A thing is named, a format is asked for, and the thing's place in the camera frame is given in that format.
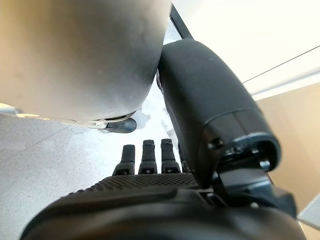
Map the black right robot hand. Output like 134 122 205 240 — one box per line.
19 39 310 240

